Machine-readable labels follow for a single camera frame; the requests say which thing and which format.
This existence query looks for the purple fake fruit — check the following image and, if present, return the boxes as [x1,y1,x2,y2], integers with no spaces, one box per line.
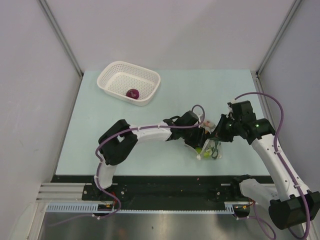
[126,88,140,100]

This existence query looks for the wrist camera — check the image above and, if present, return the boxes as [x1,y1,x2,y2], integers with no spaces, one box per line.
[175,110,203,129]
[227,100,257,123]

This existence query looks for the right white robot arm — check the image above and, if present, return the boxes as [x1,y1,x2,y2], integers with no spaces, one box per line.
[209,114,320,230]

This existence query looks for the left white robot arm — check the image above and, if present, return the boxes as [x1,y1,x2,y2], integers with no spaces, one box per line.
[93,111,205,200]

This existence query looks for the white slotted cable duct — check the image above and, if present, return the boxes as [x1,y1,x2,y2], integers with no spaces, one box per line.
[45,202,235,215]

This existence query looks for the aluminium frame post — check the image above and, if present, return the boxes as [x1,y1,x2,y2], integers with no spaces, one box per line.
[36,0,84,79]
[255,0,304,77]

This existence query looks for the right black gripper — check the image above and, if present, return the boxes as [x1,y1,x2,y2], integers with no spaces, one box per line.
[208,113,242,143]

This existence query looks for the white perforated plastic basket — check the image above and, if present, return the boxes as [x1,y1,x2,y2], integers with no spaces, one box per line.
[96,61,161,107]

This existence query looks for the aluminium rail bottom left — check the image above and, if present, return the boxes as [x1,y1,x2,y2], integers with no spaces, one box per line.
[36,181,88,202]

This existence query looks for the green fake fruit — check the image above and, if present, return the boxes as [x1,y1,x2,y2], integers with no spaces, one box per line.
[195,147,213,160]

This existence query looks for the polka dot zip bag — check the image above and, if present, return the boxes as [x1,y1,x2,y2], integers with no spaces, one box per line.
[189,120,222,161]

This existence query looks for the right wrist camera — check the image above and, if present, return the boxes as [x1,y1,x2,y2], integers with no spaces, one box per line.
[227,100,257,123]

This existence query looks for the right aluminium frame post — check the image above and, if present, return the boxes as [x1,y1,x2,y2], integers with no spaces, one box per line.
[255,0,304,77]

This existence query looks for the red orange fake fruit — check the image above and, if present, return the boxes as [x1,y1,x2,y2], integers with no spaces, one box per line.
[203,120,216,129]

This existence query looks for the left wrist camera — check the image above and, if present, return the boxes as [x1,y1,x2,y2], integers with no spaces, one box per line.
[175,110,203,129]

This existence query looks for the left aluminium frame post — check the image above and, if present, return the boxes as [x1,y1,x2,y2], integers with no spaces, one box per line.
[36,0,84,79]

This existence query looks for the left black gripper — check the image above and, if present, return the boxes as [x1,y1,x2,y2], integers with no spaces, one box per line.
[180,125,207,151]

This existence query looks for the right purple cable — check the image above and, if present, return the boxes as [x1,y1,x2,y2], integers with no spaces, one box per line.
[229,91,313,238]

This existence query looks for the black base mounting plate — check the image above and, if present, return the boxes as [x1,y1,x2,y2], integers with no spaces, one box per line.
[51,175,253,210]

